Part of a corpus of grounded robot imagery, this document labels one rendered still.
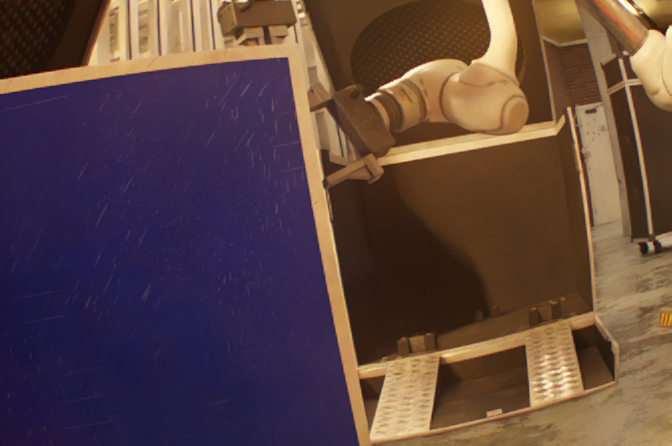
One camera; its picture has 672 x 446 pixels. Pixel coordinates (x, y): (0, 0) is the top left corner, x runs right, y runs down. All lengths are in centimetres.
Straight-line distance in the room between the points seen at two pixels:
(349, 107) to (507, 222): 274
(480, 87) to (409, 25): 233
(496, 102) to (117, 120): 73
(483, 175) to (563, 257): 56
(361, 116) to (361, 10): 217
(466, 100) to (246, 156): 48
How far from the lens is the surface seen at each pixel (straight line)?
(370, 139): 188
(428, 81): 196
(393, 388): 337
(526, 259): 460
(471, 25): 422
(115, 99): 146
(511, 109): 184
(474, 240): 459
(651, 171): 743
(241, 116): 157
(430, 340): 377
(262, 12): 173
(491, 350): 363
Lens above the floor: 65
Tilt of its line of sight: 3 degrees up
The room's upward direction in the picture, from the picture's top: 10 degrees counter-clockwise
